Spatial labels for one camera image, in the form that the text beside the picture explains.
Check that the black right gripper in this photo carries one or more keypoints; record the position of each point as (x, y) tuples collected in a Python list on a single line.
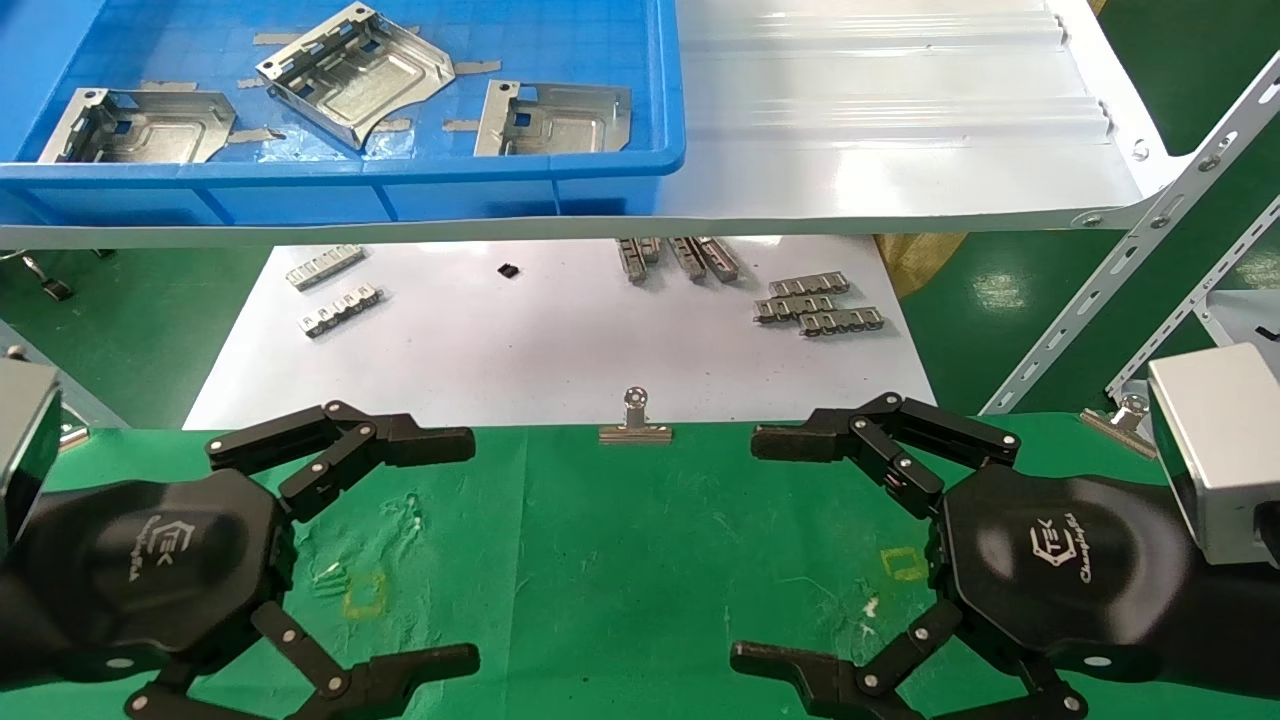
[(1060, 560)]

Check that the white metal shelf panel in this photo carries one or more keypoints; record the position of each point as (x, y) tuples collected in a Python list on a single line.
[(880, 130)]

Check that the white paper sheet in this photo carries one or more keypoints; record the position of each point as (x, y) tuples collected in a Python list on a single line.
[(560, 350)]

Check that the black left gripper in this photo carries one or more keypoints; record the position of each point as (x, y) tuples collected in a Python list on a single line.
[(150, 570)]

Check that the black caster wheel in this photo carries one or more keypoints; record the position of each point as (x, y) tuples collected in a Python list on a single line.
[(50, 285)]

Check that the yellow woven bag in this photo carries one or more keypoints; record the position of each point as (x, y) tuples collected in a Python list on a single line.
[(915, 262)]

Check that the metal bracket with square hole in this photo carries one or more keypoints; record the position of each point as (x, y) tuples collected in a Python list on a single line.
[(565, 125)]

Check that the silver binder clip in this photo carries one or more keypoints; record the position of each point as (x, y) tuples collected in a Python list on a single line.
[(1120, 425), (74, 436), (635, 432)]

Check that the short white perforated strut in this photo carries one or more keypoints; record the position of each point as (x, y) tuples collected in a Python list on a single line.
[(1190, 300)]

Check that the long white perforated strut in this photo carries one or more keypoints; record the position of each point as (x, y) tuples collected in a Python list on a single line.
[(1130, 240)]

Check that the metal bracket with black clip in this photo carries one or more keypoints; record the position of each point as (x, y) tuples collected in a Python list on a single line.
[(160, 130)]

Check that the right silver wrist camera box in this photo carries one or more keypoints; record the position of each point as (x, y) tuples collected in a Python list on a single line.
[(1220, 450)]

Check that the small notched metal strip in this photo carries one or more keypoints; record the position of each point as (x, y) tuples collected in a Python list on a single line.
[(790, 308), (842, 322), (342, 310), (688, 260), (631, 262), (651, 249), (808, 285), (325, 267), (718, 259)]

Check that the blue plastic bin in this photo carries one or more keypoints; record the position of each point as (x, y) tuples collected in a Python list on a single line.
[(330, 190)]

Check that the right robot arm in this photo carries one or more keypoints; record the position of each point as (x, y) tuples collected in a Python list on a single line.
[(1235, 630)]

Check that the curved-edge stamped metal bracket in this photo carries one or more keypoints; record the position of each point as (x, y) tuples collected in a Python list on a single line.
[(360, 85)]

